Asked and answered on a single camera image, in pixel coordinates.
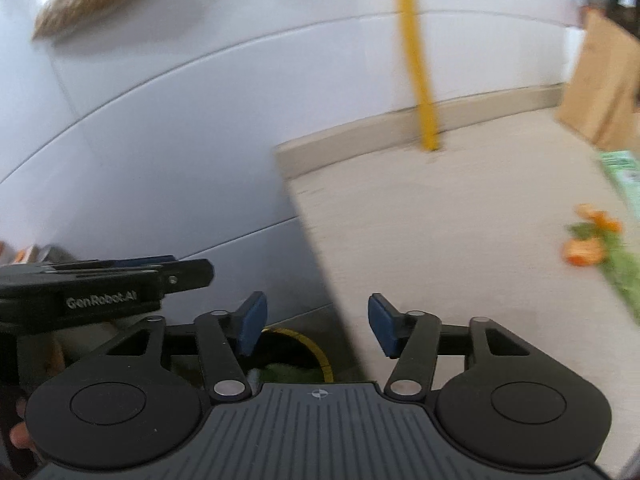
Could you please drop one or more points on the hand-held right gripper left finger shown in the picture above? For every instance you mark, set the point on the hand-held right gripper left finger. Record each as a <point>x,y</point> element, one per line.
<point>251,320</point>

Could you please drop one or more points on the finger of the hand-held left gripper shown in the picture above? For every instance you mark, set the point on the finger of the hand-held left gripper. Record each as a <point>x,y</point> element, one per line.
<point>187,275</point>
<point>130,262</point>

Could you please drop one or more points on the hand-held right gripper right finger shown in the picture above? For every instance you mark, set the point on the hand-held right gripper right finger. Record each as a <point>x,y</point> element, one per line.
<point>385,322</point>

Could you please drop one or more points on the trash bin with yellow rim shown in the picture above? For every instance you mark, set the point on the trash bin with yellow rim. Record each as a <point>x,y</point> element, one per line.
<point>300,355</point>

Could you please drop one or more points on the green plastic packet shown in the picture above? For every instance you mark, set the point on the green plastic packet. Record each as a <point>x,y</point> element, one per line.
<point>622,175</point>

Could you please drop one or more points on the person's left hand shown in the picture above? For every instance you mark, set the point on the person's left hand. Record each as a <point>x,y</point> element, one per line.
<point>21,435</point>

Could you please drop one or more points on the orange peel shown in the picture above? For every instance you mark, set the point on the orange peel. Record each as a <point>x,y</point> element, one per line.
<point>597,216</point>
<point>582,251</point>

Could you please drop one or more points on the yellow pipe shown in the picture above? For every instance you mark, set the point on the yellow pipe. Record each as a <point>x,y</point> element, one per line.
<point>415,60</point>

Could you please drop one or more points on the wooden knife block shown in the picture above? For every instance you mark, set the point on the wooden knife block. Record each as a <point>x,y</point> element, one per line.
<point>605,85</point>

